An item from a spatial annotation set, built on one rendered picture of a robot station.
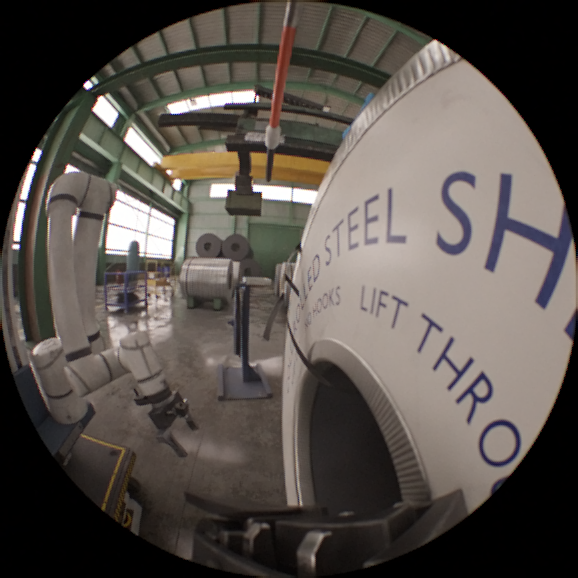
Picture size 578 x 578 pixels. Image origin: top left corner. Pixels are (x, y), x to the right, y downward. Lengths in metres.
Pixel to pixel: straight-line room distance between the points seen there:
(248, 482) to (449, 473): 1.21
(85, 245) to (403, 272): 0.81
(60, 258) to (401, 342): 0.69
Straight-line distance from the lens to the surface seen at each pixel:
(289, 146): 0.92
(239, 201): 1.13
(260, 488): 1.28
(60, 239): 0.66
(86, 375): 0.59
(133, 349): 0.55
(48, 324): 3.35
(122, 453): 1.13
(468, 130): 0.15
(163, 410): 0.57
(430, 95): 0.19
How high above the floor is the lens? 1.15
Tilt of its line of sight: 6 degrees down
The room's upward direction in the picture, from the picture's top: 4 degrees clockwise
